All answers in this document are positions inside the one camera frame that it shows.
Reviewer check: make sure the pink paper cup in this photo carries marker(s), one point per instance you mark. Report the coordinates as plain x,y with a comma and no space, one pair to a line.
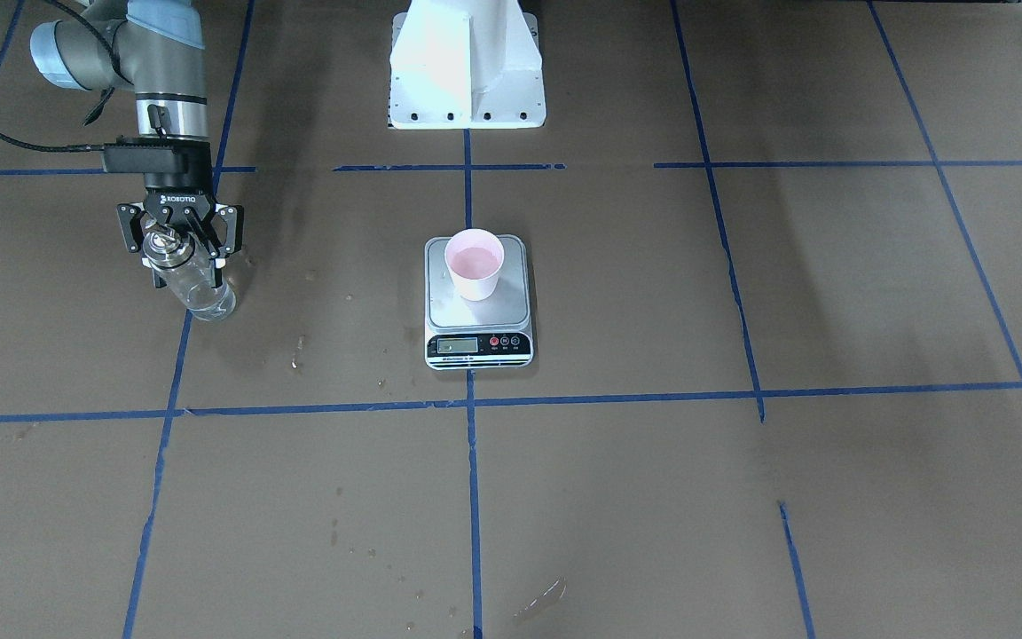
474,258

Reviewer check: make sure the grey digital kitchen scale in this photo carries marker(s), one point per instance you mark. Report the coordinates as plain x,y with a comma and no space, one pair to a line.
492,333

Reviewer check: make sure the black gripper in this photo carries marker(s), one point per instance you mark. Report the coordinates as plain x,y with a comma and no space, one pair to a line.
179,202

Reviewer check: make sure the clear glass sauce bottle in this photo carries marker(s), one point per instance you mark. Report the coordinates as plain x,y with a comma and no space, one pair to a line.
180,265

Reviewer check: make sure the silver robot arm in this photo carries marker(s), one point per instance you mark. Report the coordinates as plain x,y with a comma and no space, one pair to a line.
155,51

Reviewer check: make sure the white pedestal column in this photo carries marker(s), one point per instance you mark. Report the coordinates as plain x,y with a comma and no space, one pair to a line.
466,65

